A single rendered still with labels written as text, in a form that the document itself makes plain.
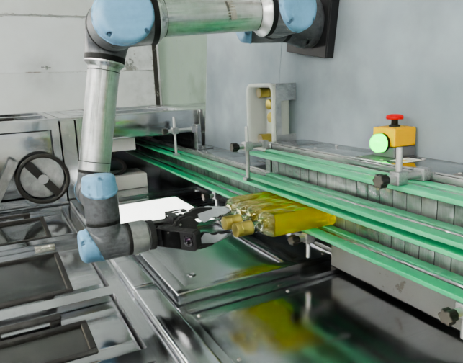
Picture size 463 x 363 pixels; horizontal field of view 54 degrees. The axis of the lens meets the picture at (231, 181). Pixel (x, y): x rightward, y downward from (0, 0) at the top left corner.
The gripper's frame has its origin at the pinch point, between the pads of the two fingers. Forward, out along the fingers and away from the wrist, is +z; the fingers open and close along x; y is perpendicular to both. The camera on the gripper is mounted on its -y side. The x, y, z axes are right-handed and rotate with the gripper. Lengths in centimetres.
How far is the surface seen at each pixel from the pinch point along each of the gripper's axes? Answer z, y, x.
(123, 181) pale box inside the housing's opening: 3, 120, 10
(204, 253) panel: -0.7, 14.5, 12.8
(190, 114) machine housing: 36, 108, -20
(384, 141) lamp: 31.2, -20.9, -19.3
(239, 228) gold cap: -0.5, -7.3, -0.5
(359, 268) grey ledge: 27.2, -17.7, 12.1
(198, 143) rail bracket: 30, 86, -9
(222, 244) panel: 7.1, 18.4, 12.8
